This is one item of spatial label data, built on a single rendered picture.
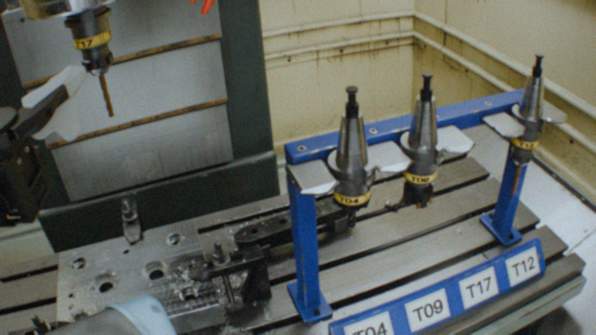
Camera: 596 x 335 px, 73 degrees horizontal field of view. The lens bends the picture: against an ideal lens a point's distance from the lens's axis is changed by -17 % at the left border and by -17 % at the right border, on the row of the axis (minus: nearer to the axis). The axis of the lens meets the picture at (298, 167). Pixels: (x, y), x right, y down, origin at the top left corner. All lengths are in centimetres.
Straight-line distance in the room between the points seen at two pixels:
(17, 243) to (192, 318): 112
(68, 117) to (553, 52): 111
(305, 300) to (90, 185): 65
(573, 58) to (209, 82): 88
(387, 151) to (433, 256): 35
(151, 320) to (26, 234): 151
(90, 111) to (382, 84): 110
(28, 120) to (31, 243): 140
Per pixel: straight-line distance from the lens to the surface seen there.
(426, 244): 98
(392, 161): 64
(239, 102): 121
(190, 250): 87
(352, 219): 68
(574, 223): 125
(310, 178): 61
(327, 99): 173
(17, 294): 109
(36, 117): 38
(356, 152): 60
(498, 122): 77
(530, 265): 94
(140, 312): 32
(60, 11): 54
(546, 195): 131
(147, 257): 89
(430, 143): 66
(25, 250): 175
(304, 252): 75
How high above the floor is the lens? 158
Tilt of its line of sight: 35 degrees down
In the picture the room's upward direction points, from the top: 4 degrees counter-clockwise
